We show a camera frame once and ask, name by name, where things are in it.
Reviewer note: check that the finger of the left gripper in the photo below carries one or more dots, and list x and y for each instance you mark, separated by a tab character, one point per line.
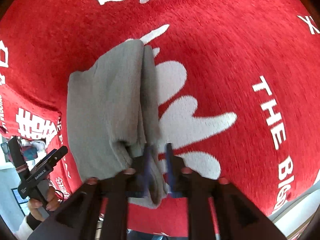
46	157
57	156

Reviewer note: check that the person's left hand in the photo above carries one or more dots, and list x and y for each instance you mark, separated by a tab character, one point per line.
43	201

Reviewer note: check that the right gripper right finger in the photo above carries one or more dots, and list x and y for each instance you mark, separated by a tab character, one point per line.
216	210

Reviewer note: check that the white left sleeve forearm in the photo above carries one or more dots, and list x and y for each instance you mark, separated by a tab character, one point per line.
28	225

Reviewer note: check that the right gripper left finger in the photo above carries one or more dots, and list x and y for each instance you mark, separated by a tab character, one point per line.
78	216

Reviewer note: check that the grey knit sweater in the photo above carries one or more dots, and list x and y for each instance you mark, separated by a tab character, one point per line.
112	110

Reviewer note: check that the red wedding blanket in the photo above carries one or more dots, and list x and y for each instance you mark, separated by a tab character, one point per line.
237	90

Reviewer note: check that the white patterned cloth pile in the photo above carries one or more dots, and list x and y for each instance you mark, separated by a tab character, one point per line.
31	149

